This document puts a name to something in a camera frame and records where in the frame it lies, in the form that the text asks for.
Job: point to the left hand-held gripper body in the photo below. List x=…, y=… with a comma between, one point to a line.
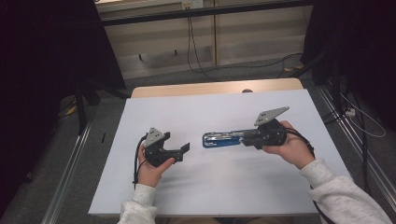
x=154, y=154

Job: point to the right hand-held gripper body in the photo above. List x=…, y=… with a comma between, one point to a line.
x=272, y=133

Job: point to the blue stapler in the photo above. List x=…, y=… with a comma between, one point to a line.
x=221, y=138

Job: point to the person's left hand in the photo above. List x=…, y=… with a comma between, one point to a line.
x=149, y=174

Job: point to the person's right hand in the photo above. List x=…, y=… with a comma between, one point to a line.
x=295, y=149

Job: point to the white table board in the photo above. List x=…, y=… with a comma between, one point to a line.
x=224, y=186

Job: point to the wooden table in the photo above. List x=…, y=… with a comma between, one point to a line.
x=218, y=87

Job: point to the white plug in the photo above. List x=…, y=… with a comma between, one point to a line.
x=350, y=112

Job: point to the black metal stand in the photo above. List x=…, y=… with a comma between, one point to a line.
x=82, y=105

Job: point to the black curtain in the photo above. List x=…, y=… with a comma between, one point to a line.
x=358, y=46
x=46, y=62

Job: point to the aluminium floor rail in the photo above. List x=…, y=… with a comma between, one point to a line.
x=358, y=146
x=65, y=174

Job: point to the black horizontal rail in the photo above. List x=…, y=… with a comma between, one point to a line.
x=202, y=12

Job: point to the white wall socket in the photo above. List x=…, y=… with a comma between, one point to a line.
x=192, y=3

